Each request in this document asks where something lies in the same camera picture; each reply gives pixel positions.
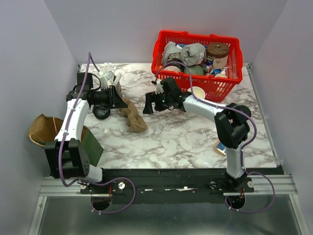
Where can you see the cream pump lotion bottle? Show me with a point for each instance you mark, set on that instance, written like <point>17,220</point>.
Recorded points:
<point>222,74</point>

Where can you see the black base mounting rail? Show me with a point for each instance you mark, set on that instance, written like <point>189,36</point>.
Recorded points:
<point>168,186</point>

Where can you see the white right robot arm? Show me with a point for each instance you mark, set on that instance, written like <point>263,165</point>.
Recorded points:
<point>230,121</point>

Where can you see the green netted melon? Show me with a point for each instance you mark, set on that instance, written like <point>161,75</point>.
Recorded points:
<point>195,70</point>

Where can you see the black labelled tub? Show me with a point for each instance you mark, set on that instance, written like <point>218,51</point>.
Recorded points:
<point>175,63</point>

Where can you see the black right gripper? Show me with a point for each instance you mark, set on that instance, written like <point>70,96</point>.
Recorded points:
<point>150,98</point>

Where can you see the brown cardboard cup carrier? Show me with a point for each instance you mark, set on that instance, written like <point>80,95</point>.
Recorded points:
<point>134,120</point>

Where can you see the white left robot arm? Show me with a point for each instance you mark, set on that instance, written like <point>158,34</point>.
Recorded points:
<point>66,156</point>

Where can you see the red plastic shopping basket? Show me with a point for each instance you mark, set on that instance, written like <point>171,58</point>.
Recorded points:
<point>216,89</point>

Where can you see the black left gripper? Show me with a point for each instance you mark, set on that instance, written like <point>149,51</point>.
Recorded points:
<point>116,101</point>

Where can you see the red blue drink can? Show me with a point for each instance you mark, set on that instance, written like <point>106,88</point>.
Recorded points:
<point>208,69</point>

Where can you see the black plastic cup lid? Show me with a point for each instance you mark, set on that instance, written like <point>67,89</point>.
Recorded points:
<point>245,110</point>

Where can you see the grey plastic mailer bag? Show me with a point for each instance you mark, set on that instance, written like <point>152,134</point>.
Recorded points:
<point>190,54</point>

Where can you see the stack of paper cups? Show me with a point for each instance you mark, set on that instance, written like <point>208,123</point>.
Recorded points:
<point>199,93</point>

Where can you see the brown green paper bag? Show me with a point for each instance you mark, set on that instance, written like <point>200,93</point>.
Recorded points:
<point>44,129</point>

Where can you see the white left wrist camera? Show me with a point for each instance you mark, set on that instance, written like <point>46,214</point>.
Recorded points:
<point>107,79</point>

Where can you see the black lid on table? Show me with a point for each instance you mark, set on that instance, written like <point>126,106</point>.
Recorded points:
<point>101,113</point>

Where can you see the blue orange card box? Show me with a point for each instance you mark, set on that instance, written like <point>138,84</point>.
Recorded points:
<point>220,148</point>

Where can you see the brown lidded round box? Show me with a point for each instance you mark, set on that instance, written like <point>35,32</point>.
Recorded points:
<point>219,53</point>

